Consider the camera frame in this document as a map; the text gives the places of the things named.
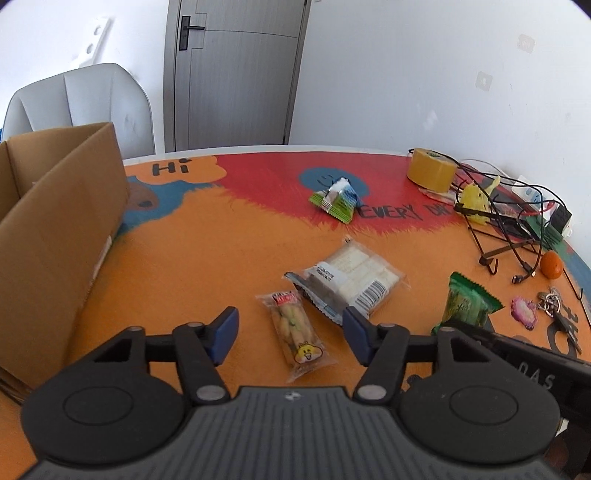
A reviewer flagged small green blue snack packet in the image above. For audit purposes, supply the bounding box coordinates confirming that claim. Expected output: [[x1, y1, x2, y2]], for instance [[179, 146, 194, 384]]
[[308, 176, 362, 224]]

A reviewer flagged clear white cube snack packet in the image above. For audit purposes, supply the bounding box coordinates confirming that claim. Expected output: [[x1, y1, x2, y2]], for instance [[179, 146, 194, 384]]
[[283, 235, 411, 321]]

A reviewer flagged white wall bracket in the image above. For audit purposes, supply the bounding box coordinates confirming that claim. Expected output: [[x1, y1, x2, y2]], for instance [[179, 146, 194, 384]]
[[74, 17, 112, 70]]

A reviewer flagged grey upholstered chair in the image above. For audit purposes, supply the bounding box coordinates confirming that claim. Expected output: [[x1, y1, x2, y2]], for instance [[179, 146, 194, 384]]
[[2, 63, 156, 160]]

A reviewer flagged white cable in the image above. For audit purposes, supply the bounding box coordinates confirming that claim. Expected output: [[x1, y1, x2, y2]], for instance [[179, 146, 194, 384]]
[[462, 158, 518, 185]]

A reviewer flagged green cake packet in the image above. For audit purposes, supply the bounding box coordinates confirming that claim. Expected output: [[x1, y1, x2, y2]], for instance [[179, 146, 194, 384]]
[[431, 271, 505, 335]]

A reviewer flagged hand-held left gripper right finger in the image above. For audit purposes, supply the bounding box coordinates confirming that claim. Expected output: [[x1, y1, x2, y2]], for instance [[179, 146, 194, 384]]
[[342, 306, 497, 406]]

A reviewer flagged orange mandarin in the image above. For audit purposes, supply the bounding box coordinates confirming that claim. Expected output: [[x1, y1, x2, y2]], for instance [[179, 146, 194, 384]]
[[540, 251, 564, 278]]

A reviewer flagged brown cardboard box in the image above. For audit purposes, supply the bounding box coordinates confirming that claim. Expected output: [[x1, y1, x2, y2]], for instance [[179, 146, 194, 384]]
[[0, 121, 131, 407]]

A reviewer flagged black power adapter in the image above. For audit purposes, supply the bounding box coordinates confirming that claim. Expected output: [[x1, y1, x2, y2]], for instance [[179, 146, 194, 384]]
[[549, 203, 573, 232]]

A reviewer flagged grey door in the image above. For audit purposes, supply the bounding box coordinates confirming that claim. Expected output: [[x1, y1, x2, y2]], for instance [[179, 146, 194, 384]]
[[163, 0, 311, 153]]

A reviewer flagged yellow tape roll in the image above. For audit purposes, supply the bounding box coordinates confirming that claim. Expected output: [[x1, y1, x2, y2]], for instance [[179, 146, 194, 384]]
[[406, 148, 458, 193]]

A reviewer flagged bunch of keys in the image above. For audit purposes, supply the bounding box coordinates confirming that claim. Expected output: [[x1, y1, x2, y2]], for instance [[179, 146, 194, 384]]
[[536, 286, 585, 356]]

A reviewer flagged black metal stand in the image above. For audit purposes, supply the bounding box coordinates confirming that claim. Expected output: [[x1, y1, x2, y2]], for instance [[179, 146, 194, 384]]
[[455, 203, 546, 276]]

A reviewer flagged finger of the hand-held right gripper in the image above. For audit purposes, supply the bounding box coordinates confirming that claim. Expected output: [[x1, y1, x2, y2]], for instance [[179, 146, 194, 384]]
[[455, 321, 500, 354]]

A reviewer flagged pink fluffy keychain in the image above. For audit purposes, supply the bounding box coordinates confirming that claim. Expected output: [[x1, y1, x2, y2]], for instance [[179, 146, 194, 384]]
[[510, 296, 539, 329]]

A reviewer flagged black door handle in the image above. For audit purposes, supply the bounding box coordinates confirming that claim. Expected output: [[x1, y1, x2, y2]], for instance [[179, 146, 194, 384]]
[[178, 15, 205, 51]]

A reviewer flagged white power strip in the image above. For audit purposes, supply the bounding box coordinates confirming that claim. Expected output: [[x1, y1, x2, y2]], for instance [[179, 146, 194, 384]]
[[512, 175, 573, 241]]

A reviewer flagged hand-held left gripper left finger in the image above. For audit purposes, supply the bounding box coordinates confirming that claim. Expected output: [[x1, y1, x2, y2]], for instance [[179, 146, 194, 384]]
[[83, 306, 240, 408]]

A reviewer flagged clear peanut snack packet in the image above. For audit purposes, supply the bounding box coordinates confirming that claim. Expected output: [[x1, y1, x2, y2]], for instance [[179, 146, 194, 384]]
[[257, 290, 338, 384]]

